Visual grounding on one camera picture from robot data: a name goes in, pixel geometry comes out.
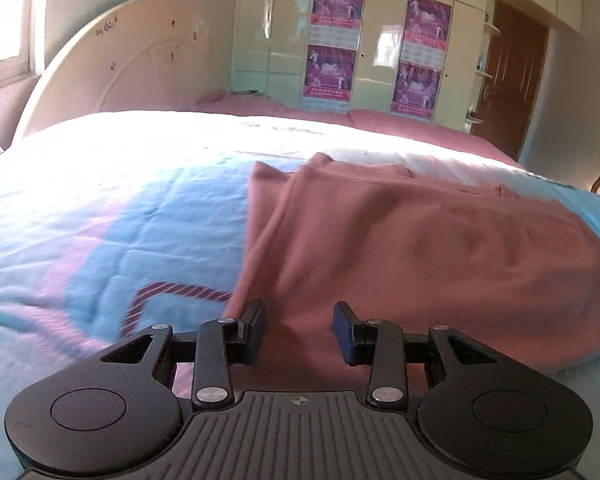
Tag white corner shelves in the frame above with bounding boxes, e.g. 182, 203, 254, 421
464, 0, 497, 135

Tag brown wooden door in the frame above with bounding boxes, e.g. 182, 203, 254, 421
472, 0, 551, 162

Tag bed with blue patterned quilt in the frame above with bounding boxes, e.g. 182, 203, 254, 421
0, 109, 600, 480

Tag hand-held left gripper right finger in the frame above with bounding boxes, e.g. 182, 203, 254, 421
332, 301, 501, 409

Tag purple wall poster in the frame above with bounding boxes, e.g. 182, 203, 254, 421
390, 61, 442, 122
303, 44, 357, 110
310, 0, 366, 47
401, 0, 453, 64

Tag cream glossy wardrobe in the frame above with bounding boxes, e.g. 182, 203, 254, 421
230, 0, 590, 134

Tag pink long-sleeved sweater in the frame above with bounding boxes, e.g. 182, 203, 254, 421
226, 152, 600, 377

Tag cream arched headboard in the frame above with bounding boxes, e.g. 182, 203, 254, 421
12, 0, 237, 139

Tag pink pillow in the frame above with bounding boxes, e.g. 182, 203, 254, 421
189, 90, 287, 114
347, 108, 527, 169

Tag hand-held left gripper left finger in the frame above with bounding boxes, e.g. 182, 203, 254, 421
100, 299, 267, 410

